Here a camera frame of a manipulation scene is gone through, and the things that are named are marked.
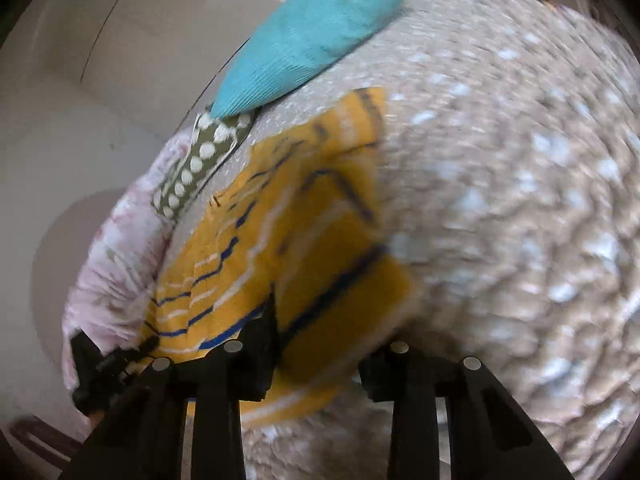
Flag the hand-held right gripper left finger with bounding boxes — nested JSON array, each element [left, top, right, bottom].
[[60, 285, 281, 480]]

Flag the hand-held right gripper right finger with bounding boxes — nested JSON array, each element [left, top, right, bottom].
[[358, 341, 574, 480]]

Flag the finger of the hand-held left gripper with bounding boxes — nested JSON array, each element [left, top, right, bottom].
[[101, 336, 162, 372]]

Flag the yellow striped sweater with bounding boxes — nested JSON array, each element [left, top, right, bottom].
[[137, 87, 419, 429]]

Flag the dark brown furniture piece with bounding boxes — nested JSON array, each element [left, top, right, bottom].
[[7, 414, 84, 467]]

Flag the pink floral quilt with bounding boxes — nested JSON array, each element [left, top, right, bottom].
[[61, 127, 201, 392]]

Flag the green white-dotted cloth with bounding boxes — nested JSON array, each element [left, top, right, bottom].
[[151, 107, 261, 221]]

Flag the beige patterned bed blanket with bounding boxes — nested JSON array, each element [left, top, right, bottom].
[[160, 0, 640, 480]]

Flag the teal pillow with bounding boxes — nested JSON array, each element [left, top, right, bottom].
[[209, 0, 431, 120]]

